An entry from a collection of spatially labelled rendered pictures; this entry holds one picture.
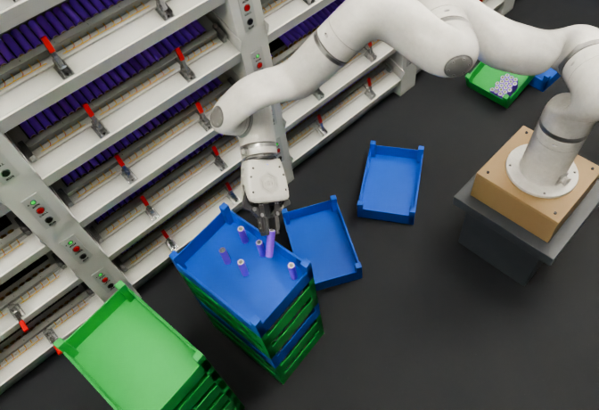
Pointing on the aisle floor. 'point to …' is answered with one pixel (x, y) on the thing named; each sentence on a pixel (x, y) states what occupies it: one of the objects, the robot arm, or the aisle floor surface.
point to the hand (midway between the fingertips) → (268, 225)
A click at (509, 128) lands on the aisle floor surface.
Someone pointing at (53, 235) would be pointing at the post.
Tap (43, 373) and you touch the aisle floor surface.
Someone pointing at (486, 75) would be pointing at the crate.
